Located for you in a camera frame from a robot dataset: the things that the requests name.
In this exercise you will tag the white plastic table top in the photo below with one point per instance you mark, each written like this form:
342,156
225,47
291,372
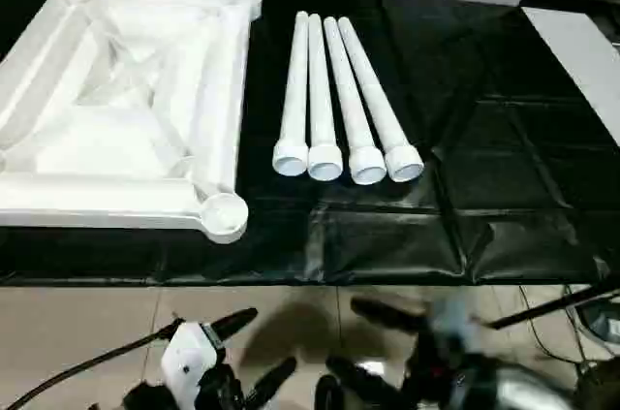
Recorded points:
126,119

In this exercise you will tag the white flat sheet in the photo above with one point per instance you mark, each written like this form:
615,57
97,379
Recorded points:
581,51

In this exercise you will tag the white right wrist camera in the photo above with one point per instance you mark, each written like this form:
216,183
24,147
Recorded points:
453,318

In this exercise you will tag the black work mat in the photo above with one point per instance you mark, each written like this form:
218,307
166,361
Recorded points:
436,206

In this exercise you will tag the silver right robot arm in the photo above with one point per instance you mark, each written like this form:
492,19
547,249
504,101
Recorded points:
523,391

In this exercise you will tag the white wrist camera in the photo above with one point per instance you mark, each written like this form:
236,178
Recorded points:
453,318
189,357

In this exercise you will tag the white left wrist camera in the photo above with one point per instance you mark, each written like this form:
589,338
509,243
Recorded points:
189,357

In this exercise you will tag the white plastic table leg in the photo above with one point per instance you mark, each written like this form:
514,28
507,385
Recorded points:
321,90
349,100
378,105
294,90

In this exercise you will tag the grey floor device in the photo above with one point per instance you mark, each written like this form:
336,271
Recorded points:
599,318

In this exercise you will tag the black stand leg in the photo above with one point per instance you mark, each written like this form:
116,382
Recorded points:
552,305

